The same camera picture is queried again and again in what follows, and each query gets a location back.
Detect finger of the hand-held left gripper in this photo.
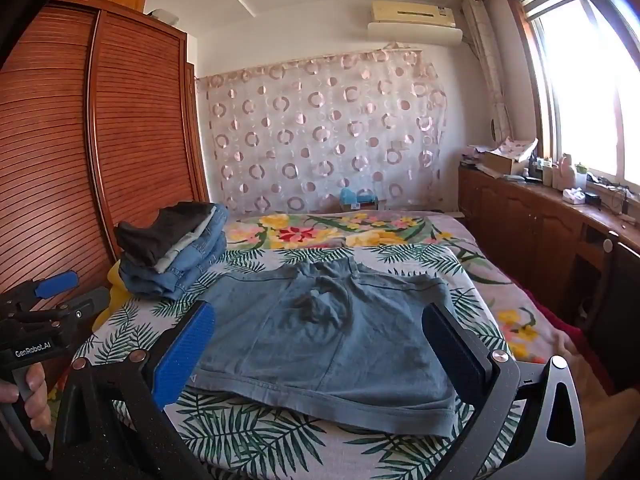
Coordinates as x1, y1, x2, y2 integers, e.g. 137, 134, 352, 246
0, 270, 81, 311
47, 287, 112, 323

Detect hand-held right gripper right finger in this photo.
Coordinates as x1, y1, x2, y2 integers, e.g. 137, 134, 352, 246
422, 302, 587, 480

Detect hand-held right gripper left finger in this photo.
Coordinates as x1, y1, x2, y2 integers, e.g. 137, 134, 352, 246
52, 300, 217, 480

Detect grey-blue short pants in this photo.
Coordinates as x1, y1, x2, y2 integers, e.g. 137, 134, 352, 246
192, 260, 458, 438

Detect folded beige pants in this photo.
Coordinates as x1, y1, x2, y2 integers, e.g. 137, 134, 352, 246
154, 227, 211, 274

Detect folded black pants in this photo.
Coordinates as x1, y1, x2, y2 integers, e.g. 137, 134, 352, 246
114, 202, 217, 268

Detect person's left hand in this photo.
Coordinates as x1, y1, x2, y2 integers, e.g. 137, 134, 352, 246
0, 364, 53, 432

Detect yellow plush toy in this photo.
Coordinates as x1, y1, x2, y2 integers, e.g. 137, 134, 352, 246
92, 264, 132, 333

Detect stack of folded clothes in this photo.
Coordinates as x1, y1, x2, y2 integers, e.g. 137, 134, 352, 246
119, 203, 231, 302

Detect wooden slatted wardrobe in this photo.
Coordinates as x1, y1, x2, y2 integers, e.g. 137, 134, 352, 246
0, 0, 210, 321

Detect wooden sideboard cabinet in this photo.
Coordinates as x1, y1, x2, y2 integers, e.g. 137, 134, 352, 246
457, 164, 640, 361

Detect floral bed blanket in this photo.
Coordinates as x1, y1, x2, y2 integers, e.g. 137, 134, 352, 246
222, 211, 553, 363

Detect dark chair with knob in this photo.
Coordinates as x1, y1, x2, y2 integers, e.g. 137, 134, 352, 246
570, 232, 640, 361

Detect blue bag in box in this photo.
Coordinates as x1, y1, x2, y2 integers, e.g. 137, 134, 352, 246
338, 187, 382, 212

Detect cardboard box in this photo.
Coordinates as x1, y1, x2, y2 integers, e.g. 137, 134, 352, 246
476, 147, 531, 177

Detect patterned paper sheet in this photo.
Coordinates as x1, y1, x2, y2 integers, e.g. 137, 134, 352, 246
486, 136, 540, 162

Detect circle print curtain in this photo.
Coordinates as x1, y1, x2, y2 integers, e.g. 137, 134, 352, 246
196, 49, 449, 217

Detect grey bag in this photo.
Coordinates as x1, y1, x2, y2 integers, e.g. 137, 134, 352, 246
146, 8, 182, 27

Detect wooden framed window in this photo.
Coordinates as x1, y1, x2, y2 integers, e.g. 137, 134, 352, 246
504, 0, 640, 188

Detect wall air conditioner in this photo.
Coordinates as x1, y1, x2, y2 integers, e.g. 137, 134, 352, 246
366, 0, 464, 44

